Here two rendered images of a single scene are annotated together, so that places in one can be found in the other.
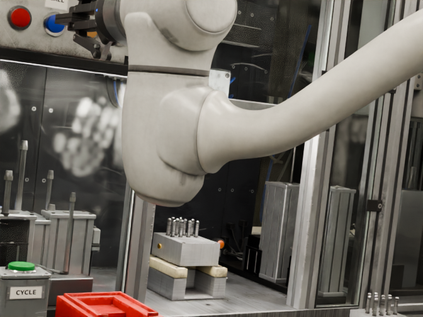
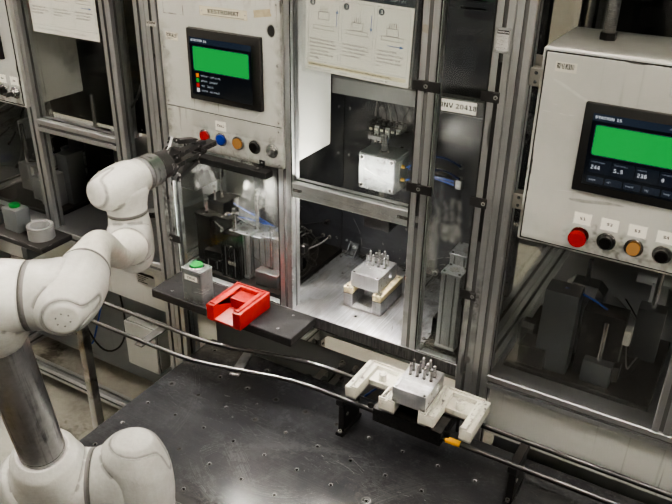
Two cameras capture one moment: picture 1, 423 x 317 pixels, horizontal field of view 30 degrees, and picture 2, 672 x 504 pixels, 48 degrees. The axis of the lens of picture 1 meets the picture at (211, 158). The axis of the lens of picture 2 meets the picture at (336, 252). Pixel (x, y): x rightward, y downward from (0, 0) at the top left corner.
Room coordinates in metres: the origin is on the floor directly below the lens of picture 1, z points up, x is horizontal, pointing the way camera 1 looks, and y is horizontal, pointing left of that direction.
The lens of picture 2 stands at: (0.68, -1.73, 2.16)
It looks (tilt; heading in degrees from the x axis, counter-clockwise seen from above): 28 degrees down; 63
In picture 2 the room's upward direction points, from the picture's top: 1 degrees clockwise
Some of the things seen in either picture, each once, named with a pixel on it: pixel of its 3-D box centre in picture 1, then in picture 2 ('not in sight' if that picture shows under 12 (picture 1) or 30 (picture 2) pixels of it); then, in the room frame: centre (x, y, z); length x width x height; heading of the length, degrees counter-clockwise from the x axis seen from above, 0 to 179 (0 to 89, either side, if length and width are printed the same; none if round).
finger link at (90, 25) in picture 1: (94, 26); (184, 159); (1.18, 0.19, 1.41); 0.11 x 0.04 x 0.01; 33
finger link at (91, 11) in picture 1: (96, 8); (183, 150); (1.18, 0.19, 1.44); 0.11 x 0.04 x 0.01; 33
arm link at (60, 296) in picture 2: not in sight; (66, 295); (0.77, -0.46, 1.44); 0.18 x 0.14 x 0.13; 69
